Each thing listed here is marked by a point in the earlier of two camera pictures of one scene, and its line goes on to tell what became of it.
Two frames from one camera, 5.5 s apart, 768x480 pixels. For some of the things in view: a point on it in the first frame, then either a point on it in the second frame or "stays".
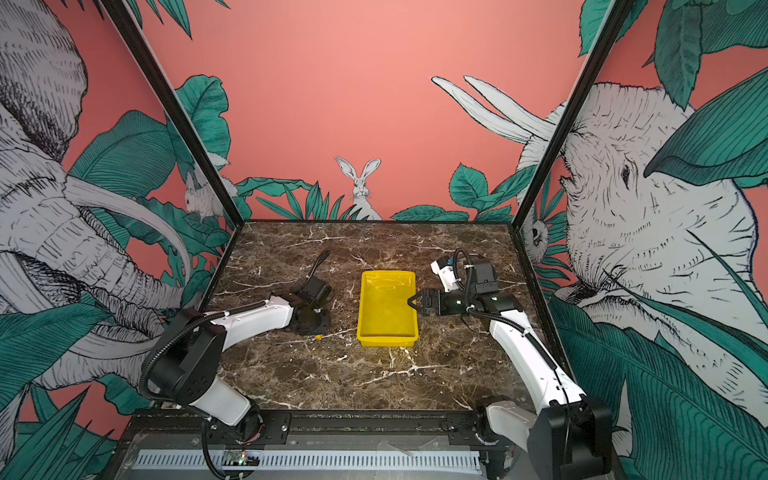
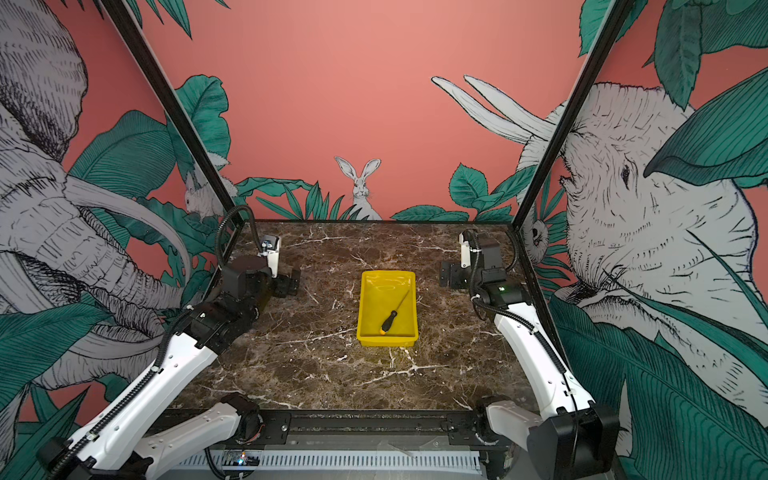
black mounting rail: x=363 y=429 stays
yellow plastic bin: x=385 y=316 stays
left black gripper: x=325 y=325 to x=283 y=287
